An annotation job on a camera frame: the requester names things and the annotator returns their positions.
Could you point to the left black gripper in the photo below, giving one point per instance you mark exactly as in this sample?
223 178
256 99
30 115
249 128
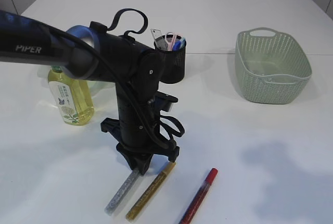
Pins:
136 69

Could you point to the blue glitter pen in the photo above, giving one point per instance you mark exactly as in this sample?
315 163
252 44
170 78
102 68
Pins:
122 192

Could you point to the green tea bottle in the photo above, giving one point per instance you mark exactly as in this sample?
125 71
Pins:
72 97

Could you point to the blue capped scissors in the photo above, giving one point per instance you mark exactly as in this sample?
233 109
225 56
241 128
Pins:
179 44

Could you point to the pink capped scissors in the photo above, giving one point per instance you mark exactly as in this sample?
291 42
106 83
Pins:
170 38

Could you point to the clear plastic ruler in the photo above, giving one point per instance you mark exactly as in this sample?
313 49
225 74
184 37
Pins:
159 40

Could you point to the clear plastic sheet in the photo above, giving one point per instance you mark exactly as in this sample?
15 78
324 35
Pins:
269 74

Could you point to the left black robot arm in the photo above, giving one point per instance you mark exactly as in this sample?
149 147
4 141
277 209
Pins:
92 53

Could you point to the gold glitter pen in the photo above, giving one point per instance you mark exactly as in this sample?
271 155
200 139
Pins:
137 208

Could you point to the red glitter pen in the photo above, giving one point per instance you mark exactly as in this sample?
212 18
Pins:
199 197

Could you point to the green wavy plastic plate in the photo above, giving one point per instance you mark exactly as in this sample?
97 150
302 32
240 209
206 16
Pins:
94 86

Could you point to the black mesh pen holder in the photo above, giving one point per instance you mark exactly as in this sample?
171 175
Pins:
174 65

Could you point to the green woven plastic basket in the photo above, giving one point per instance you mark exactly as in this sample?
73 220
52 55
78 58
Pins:
270 66

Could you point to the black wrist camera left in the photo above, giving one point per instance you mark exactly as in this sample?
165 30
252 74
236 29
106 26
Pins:
164 102

